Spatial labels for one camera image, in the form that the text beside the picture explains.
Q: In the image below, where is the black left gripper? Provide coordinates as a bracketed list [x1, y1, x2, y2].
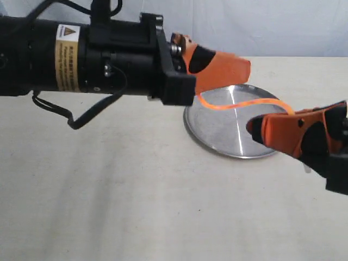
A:
[78, 13, 251, 105]

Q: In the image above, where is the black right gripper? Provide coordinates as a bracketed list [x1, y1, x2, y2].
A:
[246, 101, 347, 195]

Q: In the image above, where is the orange glow stick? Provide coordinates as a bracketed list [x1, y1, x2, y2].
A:
[196, 94, 295, 115]

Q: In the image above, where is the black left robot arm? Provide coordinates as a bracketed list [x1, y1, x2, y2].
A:
[1, 13, 251, 106]

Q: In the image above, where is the white backdrop cloth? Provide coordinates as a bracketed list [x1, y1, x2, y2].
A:
[0, 0, 348, 58]

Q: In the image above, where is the round silver metal plate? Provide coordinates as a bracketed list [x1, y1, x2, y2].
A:
[183, 84, 285, 159]

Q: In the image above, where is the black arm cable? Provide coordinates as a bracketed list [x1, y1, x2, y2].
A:
[27, 0, 128, 131]

